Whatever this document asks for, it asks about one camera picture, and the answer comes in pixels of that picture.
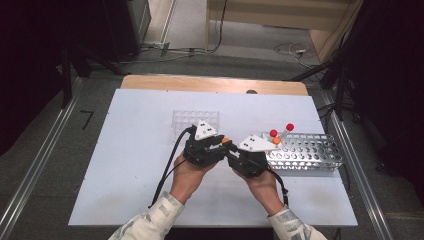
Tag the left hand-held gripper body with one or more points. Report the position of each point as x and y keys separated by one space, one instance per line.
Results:
x=198 y=150

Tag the black tripod stand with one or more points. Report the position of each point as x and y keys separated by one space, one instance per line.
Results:
x=338 y=76

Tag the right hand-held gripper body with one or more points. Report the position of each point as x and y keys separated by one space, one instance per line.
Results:
x=248 y=163

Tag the dark cabinet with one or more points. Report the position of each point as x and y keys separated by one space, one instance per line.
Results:
x=123 y=26

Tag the person's left hand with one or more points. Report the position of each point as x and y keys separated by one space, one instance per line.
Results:
x=186 y=180

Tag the person's right hand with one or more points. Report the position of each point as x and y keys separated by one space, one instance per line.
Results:
x=265 y=190

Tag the red tube cap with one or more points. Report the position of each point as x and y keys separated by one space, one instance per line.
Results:
x=273 y=133
x=290 y=126

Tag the clear acrylic test tube rack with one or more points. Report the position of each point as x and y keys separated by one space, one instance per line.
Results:
x=186 y=118

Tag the orange tube cap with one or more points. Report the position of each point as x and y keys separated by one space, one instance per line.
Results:
x=226 y=140
x=276 y=140

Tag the black metal stand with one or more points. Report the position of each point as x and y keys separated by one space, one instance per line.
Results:
x=66 y=76

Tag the clear test tube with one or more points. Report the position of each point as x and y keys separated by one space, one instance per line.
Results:
x=284 y=134

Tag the wooden table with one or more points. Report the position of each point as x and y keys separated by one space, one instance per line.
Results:
x=200 y=83

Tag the metal floor rail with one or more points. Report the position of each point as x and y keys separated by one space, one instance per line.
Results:
x=356 y=173
x=43 y=150

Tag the perforated metal test tube rack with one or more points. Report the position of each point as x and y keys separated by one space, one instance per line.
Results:
x=310 y=153

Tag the light wooden cabinet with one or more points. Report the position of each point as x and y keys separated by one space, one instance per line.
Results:
x=266 y=13

